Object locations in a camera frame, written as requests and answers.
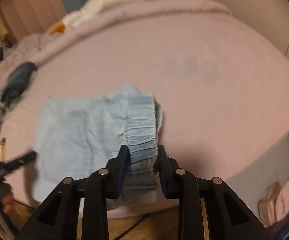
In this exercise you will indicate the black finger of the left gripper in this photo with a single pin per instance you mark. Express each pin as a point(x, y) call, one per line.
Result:
point(11, 166)

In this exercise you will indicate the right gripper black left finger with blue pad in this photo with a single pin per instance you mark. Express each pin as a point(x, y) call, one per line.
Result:
point(57, 216)

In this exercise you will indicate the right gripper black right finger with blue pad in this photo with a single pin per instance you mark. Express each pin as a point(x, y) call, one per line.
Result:
point(206, 207)

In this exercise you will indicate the light blue strawberry pants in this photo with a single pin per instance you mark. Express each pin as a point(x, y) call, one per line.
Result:
point(76, 137)

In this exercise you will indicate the folded light green garment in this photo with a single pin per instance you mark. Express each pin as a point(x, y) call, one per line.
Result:
point(24, 94)

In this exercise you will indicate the folded dark denim jeans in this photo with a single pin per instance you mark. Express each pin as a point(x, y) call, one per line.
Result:
point(17, 82)

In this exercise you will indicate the pink bed sheet mattress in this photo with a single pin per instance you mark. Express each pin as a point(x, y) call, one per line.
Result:
point(223, 87)

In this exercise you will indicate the pink quilted duvet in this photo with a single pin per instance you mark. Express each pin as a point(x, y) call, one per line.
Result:
point(40, 48)

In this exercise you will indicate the pink curtain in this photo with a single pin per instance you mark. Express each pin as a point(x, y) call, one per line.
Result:
point(25, 17)

